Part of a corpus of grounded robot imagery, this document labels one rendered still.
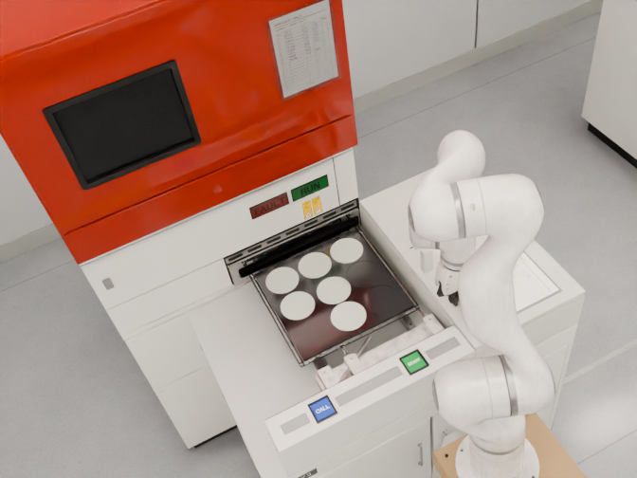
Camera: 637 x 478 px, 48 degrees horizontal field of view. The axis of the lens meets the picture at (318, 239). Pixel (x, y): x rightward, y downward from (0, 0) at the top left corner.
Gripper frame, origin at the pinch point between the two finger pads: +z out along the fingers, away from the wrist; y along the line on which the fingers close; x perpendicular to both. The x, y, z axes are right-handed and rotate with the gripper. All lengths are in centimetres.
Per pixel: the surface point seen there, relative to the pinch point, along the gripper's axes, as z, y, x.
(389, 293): 10.5, 10.9, -17.1
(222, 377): 18, 63, -21
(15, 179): 58, 110, -197
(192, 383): 54, 72, -49
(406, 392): 7.3, 23.7, 13.9
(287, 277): 10, 34, -38
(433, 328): 9.6, 6.9, -0.1
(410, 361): 4.0, 19.2, 8.8
